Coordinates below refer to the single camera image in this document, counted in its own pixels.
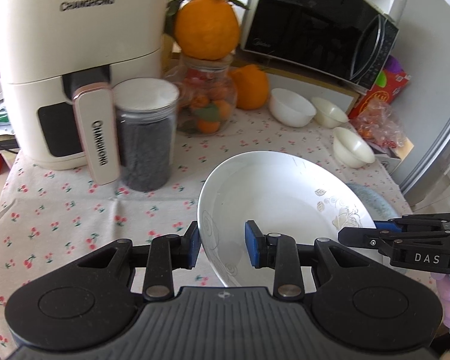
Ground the blue patterned plate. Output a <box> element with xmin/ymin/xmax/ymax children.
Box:
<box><xmin>346</xmin><ymin>182</ymin><xmax>398</xmax><ymax>229</ymax></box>

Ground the cherry print tablecloth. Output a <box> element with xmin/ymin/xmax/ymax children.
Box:
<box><xmin>0</xmin><ymin>107</ymin><xmax>413</xmax><ymax>349</ymax></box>

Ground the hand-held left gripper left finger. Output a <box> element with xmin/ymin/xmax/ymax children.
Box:
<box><xmin>73</xmin><ymin>220</ymin><xmax>202</xmax><ymax>301</ymax></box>

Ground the glass jar of small oranges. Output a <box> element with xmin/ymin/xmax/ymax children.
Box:
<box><xmin>172</xmin><ymin>54</ymin><xmax>238</xmax><ymax>136</ymax></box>

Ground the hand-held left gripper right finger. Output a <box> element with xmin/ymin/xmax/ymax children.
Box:
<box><xmin>244</xmin><ymin>220</ymin><xmax>377</xmax><ymax>301</ymax></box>

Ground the silver refrigerator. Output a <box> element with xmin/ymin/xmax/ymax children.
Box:
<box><xmin>392</xmin><ymin>0</ymin><xmax>450</xmax><ymax>211</ymax></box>

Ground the red cardboard box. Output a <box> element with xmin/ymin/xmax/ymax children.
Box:
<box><xmin>348</xmin><ymin>71</ymin><xmax>413</xmax><ymax>121</ymax></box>

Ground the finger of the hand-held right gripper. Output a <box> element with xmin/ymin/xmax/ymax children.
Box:
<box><xmin>373</xmin><ymin>213</ymin><xmax>450</xmax><ymax>233</ymax></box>
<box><xmin>337</xmin><ymin>227</ymin><xmax>450</xmax><ymax>276</ymax></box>

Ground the cream bowl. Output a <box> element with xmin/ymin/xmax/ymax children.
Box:
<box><xmin>332</xmin><ymin>127</ymin><xmax>376</xmax><ymax>169</ymax></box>
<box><xmin>310</xmin><ymin>97</ymin><xmax>349</xmax><ymax>128</ymax></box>

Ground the black and white microwave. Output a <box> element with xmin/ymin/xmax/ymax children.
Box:
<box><xmin>240</xmin><ymin>0</ymin><xmax>417</xmax><ymax>92</ymax></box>

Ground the white plate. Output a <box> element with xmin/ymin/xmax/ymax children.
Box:
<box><xmin>197</xmin><ymin>151</ymin><xmax>377</xmax><ymax>287</ymax></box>

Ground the purple toy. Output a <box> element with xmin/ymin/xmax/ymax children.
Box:
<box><xmin>384</xmin><ymin>55</ymin><xmax>404</xmax><ymax>74</ymax></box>

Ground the bright white bowl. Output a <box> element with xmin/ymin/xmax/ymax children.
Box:
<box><xmin>268</xmin><ymin>88</ymin><xmax>317</xmax><ymax>127</ymax></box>

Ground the clear jar of dark contents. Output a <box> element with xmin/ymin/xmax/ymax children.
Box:
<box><xmin>112</xmin><ymin>77</ymin><xmax>180</xmax><ymax>192</ymax></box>

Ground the clear plastic bag of oranges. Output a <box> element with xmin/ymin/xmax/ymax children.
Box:
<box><xmin>350</xmin><ymin>101</ymin><xmax>413</xmax><ymax>154</ymax></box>

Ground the cream air fryer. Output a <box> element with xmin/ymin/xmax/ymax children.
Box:
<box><xmin>0</xmin><ymin>0</ymin><xmax>169</xmax><ymax>186</ymax></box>

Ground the large orange with leaves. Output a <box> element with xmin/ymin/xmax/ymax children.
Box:
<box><xmin>165</xmin><ymin>0</ymin><xmax>250</xmax><ymax>61</ymax></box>

